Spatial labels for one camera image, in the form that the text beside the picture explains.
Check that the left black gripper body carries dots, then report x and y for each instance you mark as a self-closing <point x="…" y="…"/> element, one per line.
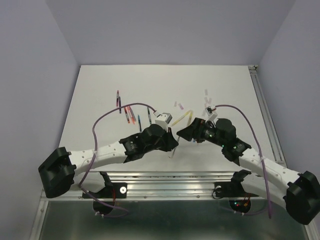
<point x="159" y="145"/>

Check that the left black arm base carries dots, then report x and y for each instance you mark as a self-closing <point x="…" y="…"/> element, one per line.
<point x="104" y="201"/>

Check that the yellow pen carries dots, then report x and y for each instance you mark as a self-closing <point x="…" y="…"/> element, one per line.
<point x="181" y="118"/>
<point x="190" y="117"/>

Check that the aluminium front rail frame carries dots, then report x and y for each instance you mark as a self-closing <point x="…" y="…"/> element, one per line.
<point x="158" y="185"/>

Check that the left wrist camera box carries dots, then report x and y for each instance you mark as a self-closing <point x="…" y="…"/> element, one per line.
<point x="163" y="119"/>

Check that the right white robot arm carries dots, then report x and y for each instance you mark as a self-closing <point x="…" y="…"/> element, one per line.
<point x="298" y="193"/>

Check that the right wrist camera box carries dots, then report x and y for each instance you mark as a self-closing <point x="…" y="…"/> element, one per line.
<point x="211" y="113"/>

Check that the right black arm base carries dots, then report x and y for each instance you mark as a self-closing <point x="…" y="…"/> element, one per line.
<point x="239" y="198"/>

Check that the green white pen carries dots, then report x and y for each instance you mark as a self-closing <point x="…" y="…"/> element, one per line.
<point x="174" y="150"/>

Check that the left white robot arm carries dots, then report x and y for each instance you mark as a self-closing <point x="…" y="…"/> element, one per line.
<point x="61" y="167"/>

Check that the magenta pen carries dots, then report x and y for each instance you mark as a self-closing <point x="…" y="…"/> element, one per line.
<point x="117" y="98"/>

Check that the dark green pen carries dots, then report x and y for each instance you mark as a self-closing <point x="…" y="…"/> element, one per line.
<point x="149" y="115"/>

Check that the aluminium right side rail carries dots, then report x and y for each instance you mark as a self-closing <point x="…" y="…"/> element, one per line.
<point x="268" y="121"/>

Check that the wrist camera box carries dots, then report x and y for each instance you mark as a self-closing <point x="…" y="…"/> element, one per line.
<point x="211" y="113"/>
<point x="163" y="119"/>

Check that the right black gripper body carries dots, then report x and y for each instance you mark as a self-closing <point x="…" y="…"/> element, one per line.
<point x="208" y="133"/>

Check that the purple pen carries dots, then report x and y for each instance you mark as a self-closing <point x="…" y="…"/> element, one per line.
<point x="120" y="105"/>

